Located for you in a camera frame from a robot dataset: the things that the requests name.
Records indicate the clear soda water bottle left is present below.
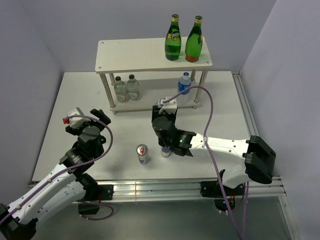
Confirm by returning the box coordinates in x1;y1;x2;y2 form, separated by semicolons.
114;76;129;103

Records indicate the silver energy drink can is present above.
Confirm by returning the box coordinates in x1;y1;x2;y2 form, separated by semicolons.
160;147;171;158
136;144;150;165

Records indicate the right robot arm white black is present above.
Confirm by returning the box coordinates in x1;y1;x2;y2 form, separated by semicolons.
151;105;276;195

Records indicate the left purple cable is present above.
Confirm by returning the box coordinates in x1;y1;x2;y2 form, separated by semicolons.
0;115;114;226

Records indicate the aluminium frame rail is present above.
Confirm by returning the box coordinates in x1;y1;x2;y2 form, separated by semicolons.
27;70;301;240

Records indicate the clear soda water bottle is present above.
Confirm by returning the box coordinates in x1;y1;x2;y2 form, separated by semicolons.
127;74;140;101
114;76;129;103

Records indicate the white two-tier wooden shelf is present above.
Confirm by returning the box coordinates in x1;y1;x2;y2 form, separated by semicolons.
95;38;213;115

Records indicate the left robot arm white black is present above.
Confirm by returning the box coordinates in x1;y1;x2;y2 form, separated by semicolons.
0;107;113;240

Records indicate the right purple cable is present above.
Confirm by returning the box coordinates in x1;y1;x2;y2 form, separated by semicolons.
163;85;250;240

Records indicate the purple cable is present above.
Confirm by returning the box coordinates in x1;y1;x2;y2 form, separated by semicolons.
0;115;114;226
163;85;250;240

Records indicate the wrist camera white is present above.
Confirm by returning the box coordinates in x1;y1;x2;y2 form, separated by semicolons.
156;96;178;114
62;107;87;129

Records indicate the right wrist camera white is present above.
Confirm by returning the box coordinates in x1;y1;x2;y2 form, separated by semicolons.
156;96;178;114

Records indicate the water bottle blue cap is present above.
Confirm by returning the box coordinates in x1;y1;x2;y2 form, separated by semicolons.
176;72;192;105

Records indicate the green glass bottle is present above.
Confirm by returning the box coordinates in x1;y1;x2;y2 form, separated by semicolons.
164;14;182;61
184;15;203;63

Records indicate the clear soda water bottle right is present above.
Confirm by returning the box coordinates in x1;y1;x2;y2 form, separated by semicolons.
127;74;140;101

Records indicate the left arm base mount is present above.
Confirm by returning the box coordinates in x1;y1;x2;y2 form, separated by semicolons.
77;184;114;221

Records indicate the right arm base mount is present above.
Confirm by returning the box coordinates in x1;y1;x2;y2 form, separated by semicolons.
200;180;246;213

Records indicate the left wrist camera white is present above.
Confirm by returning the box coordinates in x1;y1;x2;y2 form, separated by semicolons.
62;107;87;129

